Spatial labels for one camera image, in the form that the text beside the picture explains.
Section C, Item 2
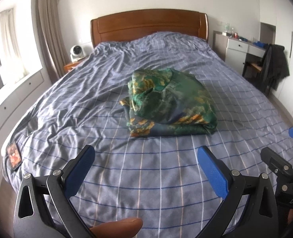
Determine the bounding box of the green floral padded jacket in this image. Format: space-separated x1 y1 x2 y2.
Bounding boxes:
120 68 217 137

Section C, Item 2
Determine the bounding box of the person's left hand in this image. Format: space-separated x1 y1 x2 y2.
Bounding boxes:
90 218 143 238

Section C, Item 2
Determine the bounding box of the smartphone on bed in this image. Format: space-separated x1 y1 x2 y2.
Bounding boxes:
7 142 22 170

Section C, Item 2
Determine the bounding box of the black coat on chair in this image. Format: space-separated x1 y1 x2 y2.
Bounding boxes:
257 44 289 93

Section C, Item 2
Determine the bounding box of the wooden chair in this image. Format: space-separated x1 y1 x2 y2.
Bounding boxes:
242 61 262 77

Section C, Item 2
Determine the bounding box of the white window sill cabinet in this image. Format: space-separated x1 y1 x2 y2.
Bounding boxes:
0 70 51 146

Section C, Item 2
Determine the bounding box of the blue plaid bed cover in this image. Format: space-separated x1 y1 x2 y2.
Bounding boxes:
2 32 293 237

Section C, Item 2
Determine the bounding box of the white desk with drawers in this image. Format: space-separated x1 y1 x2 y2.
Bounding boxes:
213 31 265 75

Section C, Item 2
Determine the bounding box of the wooden nightstand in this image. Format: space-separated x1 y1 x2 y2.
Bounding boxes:
63 58 85 74

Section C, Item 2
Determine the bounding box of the beige curtain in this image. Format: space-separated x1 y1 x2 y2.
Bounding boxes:
36 0 69 83

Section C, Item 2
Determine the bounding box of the brown wooden headboard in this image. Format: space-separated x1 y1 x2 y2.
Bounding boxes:
90 9 209 47

